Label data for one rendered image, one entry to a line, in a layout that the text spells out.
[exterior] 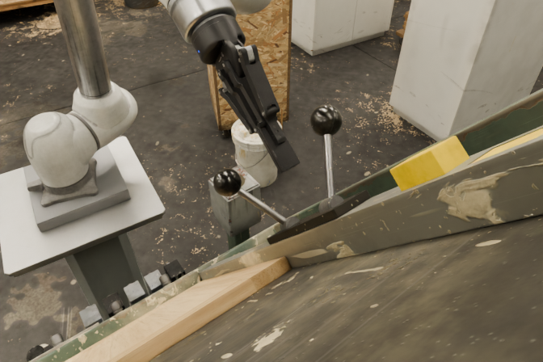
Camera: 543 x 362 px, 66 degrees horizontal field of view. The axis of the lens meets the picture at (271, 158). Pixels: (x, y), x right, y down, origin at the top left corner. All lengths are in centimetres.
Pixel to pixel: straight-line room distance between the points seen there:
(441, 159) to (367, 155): 257
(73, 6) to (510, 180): 116
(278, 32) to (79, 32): 153
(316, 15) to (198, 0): 327
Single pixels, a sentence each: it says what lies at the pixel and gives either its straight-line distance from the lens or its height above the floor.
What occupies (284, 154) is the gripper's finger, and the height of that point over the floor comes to 143.
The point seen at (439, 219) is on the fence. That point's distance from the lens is 32.
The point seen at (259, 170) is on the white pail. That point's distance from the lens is 247.
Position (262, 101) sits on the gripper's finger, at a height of 150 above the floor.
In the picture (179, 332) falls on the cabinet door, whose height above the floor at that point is 135.
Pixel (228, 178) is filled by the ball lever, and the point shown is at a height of 144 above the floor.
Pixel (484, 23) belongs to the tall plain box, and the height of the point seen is 89.
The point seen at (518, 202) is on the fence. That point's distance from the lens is 28.
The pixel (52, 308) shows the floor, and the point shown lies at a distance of 233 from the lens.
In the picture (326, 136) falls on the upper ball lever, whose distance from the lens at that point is 48.
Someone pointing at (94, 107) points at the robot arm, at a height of 107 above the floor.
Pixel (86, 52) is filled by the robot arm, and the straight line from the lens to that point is 136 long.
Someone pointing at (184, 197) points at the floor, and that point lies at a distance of 257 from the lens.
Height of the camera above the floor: 181
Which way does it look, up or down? 40 degrees down
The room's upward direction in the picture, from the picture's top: straight up
